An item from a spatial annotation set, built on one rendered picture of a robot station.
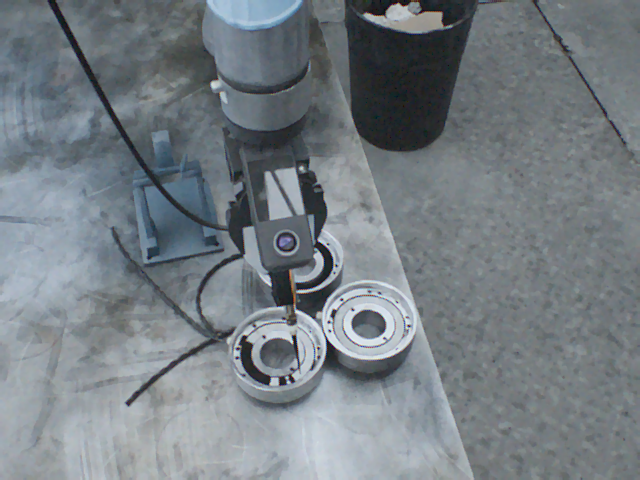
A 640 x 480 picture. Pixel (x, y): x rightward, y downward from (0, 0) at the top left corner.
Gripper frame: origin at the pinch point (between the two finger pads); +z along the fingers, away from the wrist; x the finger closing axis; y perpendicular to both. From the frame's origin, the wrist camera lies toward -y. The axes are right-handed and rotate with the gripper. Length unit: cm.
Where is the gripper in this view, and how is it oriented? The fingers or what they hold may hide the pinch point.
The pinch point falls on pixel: (280, 267)
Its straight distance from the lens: 82.0
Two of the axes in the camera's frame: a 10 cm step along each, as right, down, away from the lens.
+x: -9.7, 1.9, -1.5
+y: -2.5, -7.5, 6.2
